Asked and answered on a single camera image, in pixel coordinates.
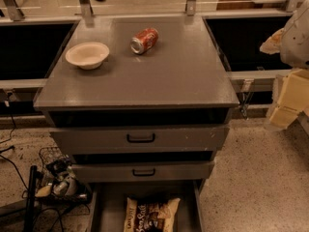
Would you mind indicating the black stand post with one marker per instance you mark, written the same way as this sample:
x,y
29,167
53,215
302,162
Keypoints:
x,y
30,200

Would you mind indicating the metal post centre left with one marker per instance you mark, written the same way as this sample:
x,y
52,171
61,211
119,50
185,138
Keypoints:
x,y
86,8

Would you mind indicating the brown chip bag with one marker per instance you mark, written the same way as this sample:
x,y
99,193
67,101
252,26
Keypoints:
x,y
150,217

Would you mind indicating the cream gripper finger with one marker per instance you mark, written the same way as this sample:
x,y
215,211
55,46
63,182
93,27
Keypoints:
x,y
290,97
272,44

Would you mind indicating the grey drawer cabinet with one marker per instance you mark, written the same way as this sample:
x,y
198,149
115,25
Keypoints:
x,y
179,82

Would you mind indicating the grey open bottom drawer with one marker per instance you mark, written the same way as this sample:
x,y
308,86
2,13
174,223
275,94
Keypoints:
x,y
108,208

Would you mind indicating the wire basket with items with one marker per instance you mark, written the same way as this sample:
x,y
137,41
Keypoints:
x,y
57,182

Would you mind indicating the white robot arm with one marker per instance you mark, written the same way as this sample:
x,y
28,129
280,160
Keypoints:
x,y
294,48

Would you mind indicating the metal post far left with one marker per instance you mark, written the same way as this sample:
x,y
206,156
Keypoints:
x,y
14,12

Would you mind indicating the red soda can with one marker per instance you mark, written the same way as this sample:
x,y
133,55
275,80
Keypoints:
x,y
144,40

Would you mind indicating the white paper bowl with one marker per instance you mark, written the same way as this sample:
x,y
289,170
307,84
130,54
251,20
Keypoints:
x,y
87,56

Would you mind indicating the grey top drawer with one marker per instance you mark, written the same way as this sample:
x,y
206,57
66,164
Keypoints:
x,y
82,141

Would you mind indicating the grey middle drawer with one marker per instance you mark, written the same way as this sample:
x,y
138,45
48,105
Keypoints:
x,y
142,172

